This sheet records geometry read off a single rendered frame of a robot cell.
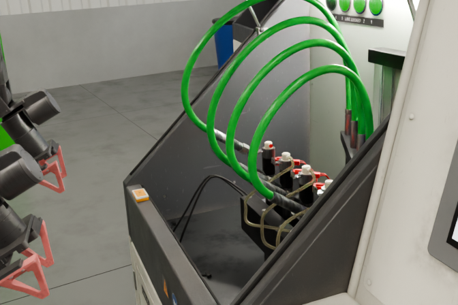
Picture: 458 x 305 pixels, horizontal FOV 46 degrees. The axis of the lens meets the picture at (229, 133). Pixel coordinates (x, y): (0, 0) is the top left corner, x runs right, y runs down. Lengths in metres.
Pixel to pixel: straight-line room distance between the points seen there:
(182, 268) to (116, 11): 6.78
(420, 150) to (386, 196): 0.09
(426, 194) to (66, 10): 6.95
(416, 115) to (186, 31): 7.35
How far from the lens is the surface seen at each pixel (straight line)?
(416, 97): 0.78
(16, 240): 0.91
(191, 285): 0.96
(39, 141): 1.31
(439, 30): 0.77
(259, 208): 1.15
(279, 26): 0.99
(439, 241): 0.73
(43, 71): 7.52
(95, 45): 7.62
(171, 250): 1.07
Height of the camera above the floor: 1.48
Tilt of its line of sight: 18 degrees down
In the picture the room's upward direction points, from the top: 3 degrees counter-clockwise
